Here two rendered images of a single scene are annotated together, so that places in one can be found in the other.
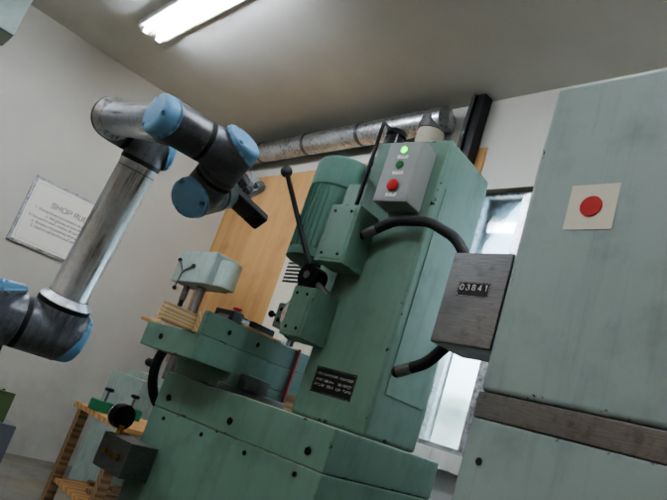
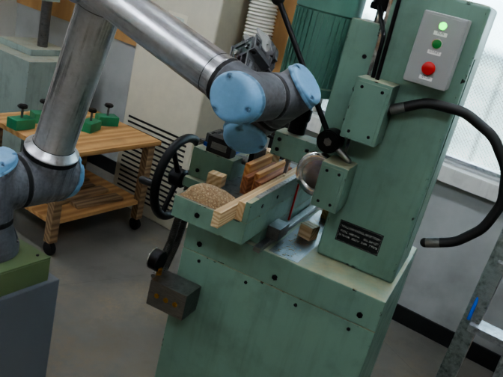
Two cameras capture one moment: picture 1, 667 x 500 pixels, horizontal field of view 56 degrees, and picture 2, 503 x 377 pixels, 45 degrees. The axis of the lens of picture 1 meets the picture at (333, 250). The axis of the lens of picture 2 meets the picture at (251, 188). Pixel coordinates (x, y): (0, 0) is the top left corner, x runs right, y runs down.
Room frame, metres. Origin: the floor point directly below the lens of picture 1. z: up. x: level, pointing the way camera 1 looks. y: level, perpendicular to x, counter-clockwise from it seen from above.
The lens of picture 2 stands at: (0.19, 0.74, 1.48)
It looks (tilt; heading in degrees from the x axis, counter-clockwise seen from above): 20 degrees down; 338
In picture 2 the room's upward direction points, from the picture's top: 14 degrees clockwise
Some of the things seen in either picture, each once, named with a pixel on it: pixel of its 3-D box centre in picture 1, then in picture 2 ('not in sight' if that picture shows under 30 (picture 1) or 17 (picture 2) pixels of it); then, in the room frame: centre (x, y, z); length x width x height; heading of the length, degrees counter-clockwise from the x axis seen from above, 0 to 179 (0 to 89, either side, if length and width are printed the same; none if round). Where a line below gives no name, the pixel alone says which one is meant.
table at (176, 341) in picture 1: (242, 368); (242, 187); (1.76, 0.13, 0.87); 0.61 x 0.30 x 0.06; 137
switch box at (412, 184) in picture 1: (404, 177); (436, 50); (1.39, -0.11, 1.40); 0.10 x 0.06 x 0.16; 47
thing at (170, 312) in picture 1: (253, 348); (266, 191); (1.63, 0.11, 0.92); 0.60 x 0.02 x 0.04; 137
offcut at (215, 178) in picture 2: not in sight; (216, 179); (1.68, 0.24, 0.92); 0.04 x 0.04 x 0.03; 53
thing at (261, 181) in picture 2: not in sight; (272, 180); (1.70, 0.07, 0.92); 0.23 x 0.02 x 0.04; 137
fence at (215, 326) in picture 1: (286, 357); (291, 186); (1.66, 0.03, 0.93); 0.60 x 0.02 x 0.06; 137
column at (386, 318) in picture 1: (396, 290); (403, 136); (1.52, -0.18, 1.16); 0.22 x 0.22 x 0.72; 47
